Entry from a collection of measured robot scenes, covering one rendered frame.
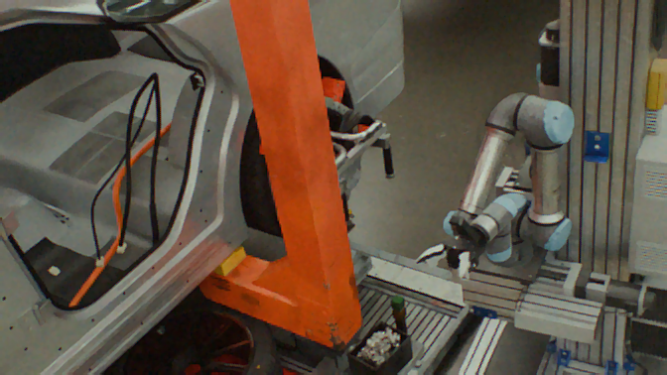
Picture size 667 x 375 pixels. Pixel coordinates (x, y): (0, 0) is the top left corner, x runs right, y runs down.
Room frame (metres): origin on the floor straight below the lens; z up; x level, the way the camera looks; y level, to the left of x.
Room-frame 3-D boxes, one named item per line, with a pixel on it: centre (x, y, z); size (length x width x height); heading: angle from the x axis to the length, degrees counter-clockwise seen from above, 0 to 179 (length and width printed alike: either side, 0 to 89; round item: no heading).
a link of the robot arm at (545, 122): (2.15, -0.66, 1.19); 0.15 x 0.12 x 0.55; 43
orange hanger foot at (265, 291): (2.55, 0.34, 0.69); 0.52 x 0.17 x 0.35; 50
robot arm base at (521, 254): (2.25, -0.57, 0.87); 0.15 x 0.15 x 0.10
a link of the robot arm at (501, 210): (1.97, -0.47, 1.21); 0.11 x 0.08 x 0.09; 132
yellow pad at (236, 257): (2.66, 0.47, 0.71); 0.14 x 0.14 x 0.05; 50
